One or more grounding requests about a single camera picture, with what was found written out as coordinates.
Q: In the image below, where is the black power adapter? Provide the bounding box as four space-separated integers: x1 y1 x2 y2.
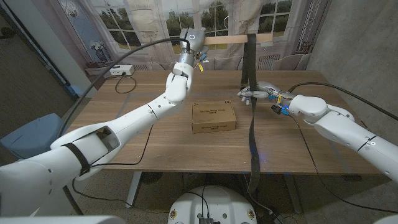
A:
257 211 287 224

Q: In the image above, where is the black round floor fan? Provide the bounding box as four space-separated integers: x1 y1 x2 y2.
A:
139 172 164 184

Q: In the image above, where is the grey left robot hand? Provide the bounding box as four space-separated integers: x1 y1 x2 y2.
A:
178 27 210 68

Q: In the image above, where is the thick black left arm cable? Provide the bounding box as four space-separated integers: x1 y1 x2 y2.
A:
57 37 191 138

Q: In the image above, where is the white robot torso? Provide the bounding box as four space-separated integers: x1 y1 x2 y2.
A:
167 185 258 224

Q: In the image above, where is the thin black arm wire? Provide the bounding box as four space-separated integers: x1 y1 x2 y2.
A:
289 114 398 215
72 124 170 215

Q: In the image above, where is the white table leg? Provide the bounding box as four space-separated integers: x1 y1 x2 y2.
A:
281 173 303 215
125 170 143 209

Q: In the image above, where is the blue chair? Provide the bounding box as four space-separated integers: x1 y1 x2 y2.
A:
0 113 68 156

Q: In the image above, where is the wooden bar with metal clips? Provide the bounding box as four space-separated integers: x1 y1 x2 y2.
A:
203 33 274 47

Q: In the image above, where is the brown cardboard box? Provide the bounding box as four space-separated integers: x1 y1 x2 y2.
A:
191 100 237 134

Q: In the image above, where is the printed window backdrop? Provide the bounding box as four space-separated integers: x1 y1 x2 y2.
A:
30 0 332 91

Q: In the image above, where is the black belt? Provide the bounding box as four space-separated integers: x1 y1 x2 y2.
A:
240 33 261 194

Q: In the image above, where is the thin black right arm wire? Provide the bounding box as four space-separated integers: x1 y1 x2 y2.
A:
289 114 398 215

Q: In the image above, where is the white power strip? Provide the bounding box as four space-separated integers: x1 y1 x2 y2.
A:
109 64 136 77

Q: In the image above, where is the black power strip cable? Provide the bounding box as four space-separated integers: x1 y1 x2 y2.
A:
114 74 137 95

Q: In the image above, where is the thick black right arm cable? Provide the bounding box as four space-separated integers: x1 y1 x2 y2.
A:
287 82 398 122

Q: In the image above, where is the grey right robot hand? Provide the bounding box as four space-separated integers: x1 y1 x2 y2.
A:
236 81 292 106

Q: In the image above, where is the thin black left arm wire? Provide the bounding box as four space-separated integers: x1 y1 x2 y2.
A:
72 124 170 215

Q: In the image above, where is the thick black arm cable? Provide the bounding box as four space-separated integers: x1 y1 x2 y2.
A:
57 37 191 138
287 82 398 122

